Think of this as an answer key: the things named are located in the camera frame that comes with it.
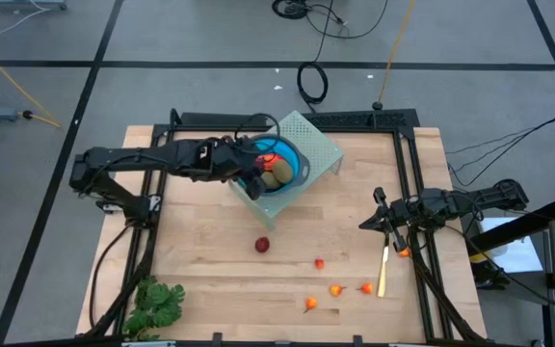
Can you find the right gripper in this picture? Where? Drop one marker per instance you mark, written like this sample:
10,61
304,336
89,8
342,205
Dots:
405,214

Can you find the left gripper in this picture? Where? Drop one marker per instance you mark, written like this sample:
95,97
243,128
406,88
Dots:
224,159

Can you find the red orange mango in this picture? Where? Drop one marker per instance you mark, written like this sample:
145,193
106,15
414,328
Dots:
270,161

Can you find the brown kiwi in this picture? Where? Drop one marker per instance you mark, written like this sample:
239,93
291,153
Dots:
272,181
283,171

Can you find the blue collapsible colander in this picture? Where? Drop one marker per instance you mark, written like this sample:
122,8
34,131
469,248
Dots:
293,153

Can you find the dark red pomegranate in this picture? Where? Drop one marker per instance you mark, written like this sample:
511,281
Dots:
261,245

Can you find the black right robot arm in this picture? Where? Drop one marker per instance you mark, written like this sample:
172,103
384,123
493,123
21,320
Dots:
475,197

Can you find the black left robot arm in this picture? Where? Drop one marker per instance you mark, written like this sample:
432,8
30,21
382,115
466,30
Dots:
133,156

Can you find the black flat box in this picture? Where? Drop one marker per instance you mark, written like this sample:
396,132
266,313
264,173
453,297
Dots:
219,119

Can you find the pale green perforated shelf riser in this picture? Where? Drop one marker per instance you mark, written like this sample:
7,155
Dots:
277,207

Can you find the small red pepper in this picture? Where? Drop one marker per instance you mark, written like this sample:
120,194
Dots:
319,263

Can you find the black perforated cover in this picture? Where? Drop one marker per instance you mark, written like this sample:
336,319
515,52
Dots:
364,118

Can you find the black clamp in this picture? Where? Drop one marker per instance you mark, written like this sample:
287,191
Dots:
217,338
357,340

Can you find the black diagonal beam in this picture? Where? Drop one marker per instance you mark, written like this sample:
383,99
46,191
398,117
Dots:
523,224

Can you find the green leafy vegetable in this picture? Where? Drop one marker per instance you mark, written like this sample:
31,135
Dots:
154,303

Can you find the grey wheeled base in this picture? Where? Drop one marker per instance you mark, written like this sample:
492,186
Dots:
22,4

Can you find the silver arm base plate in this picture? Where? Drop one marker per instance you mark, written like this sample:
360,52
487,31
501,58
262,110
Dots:
154,202

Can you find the black metal table frame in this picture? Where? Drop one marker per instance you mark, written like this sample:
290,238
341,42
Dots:
364,130

